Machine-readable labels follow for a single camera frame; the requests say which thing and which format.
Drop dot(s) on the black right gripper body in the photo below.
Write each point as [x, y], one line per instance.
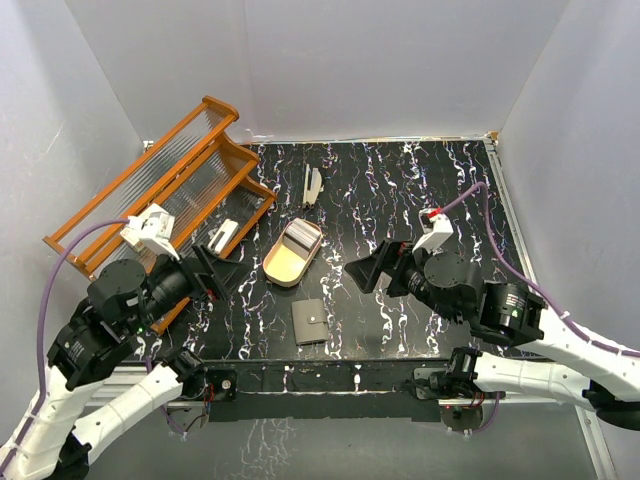
[409, 276]

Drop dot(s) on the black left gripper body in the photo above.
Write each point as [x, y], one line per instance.
[178, 279]

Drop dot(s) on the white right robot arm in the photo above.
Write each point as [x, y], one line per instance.
[568, 367]

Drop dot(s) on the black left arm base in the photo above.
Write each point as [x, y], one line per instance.
[193, 408]

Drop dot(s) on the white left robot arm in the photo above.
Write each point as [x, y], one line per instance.
[55, 439]

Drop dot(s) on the black right arm base motor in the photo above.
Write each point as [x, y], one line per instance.
[451, 383]

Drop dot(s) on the stack of white cards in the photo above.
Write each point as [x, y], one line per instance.
[301, 237]

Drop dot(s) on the white stapler near rack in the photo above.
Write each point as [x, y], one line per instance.
[222, 237]

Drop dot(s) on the orange wooden rack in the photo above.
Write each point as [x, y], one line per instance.
[196, 172]

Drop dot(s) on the white stapler on table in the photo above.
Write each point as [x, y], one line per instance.
[313, 185]

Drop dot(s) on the beige oval plastic tray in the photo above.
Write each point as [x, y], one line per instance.
[284, 267]

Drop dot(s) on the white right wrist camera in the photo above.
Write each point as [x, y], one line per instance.
[437, 229]

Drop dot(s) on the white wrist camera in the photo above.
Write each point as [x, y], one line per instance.
[152, 229]
[437, 229]

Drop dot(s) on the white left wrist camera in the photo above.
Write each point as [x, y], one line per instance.
[152, 229]

